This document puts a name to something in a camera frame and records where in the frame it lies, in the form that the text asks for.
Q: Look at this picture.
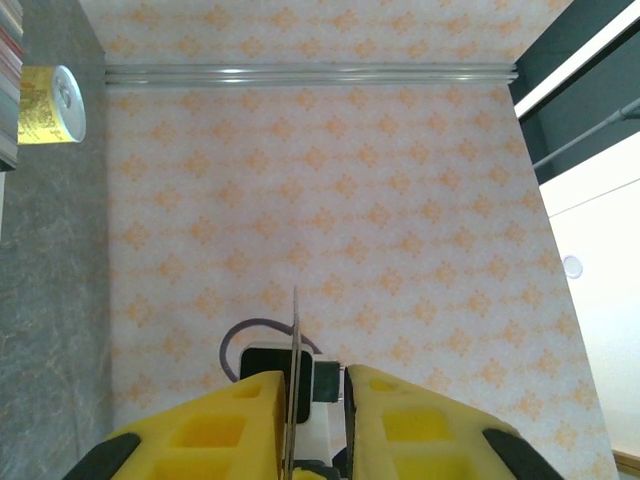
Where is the black yellow credit card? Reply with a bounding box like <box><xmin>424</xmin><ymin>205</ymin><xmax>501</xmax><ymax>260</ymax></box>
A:
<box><xmin>283</xmin><ymin>284</ymin><xmax>302</xmax><ymax>480</ymax></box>

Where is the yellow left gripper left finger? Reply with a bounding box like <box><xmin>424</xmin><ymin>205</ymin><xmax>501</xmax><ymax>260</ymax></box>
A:
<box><xmin>62</xmin><ymin>369</ymin><xmax>289</xmax><ymax>480</ymax></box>

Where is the yellow tin can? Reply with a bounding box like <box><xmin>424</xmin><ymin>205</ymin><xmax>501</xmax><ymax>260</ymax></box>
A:
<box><xmin>17</xmin><ymin>64</ymin><xmax>87</xmax><ymax>145</ymax></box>

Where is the grey background cable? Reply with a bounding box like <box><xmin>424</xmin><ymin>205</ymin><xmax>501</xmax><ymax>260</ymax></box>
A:
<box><xmin>531</xmin><ymin>97</ymin><xmax>640</xmax><ymax>170</ymax></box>

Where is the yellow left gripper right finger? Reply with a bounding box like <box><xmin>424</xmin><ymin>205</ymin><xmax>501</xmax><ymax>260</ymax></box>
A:
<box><xmin>344</xmin><ymin>363</ymin><xmax>564</xmax><ymax>480</ymax></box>

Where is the aluminium frame post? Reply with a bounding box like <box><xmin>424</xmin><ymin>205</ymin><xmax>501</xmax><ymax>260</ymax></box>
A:
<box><xmin>102</xmin><ymin>62</ymin><xmax>520</xmax><ymax>90</ymax></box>

